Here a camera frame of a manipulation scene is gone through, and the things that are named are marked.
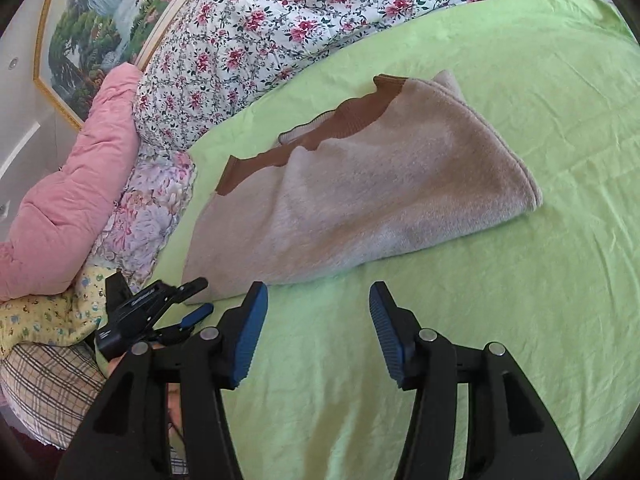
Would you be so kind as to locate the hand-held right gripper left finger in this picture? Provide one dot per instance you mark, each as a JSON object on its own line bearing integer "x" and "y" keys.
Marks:
{"x": 250, "y": 330}

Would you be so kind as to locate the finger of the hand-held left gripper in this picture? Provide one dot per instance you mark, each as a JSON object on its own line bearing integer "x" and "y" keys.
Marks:
{"x": 197, "y": 314}
{"x": 192, "y": 286}

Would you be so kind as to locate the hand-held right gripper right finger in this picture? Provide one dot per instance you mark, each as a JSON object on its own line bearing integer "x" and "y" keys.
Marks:
{"x": 387, "y": 330}

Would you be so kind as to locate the beige knit sweater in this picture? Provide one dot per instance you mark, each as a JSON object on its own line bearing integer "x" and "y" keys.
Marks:
{"x": 360, "y": 185}

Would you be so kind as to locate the person's left hand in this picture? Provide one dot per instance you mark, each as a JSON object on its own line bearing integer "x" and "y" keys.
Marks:
{"x": 175, "y": 405}

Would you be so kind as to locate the yellow printed cloth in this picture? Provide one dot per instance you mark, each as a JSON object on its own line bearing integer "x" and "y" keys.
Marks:
{"x": 50, "y": 315}

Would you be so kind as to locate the purple floral pillow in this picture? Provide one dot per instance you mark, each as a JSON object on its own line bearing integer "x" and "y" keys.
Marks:
{"x": 145, "y": 215}

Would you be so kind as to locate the plaid cushion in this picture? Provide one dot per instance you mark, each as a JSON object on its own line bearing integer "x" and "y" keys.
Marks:
{"x": 50, "y": 385}

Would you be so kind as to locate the pink padded quilt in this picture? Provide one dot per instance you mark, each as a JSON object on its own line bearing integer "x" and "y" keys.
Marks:
{"x": 65, "y": 210}

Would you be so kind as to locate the white pink-flowered quilt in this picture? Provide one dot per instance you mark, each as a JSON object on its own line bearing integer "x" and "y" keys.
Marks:
{"x": 280, "y": 25}

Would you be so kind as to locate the framed landscape painting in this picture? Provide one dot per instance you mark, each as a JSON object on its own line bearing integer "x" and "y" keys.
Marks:
{"x": 95, "y": 25}

